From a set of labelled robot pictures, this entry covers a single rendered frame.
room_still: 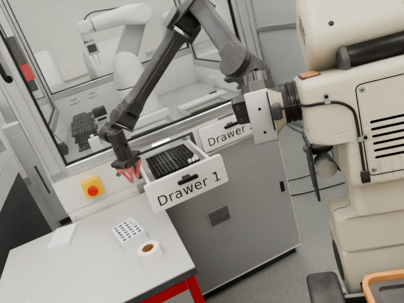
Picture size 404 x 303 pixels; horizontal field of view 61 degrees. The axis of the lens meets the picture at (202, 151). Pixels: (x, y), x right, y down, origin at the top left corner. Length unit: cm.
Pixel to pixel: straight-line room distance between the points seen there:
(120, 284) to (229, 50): 72
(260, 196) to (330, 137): 113
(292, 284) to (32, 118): 146
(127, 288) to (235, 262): 93
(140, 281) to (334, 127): 69
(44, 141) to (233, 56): 88
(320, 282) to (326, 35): 56
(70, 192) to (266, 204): 95
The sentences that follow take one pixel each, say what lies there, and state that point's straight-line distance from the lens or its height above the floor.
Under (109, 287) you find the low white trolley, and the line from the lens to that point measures 110.
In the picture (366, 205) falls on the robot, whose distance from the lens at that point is 81.
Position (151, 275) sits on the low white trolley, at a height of 76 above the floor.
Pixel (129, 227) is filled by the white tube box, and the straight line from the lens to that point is 125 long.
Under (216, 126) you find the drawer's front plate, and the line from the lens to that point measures 151.
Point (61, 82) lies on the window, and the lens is 141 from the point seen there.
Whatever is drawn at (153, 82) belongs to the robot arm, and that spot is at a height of 123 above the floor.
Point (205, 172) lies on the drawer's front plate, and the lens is 119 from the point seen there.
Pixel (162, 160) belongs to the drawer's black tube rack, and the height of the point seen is 90.
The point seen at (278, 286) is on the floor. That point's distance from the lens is 195.
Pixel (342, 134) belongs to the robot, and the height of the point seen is 113.
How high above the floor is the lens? 141
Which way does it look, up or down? 23 degrees down
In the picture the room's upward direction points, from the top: 18 degrees counter-clockwise
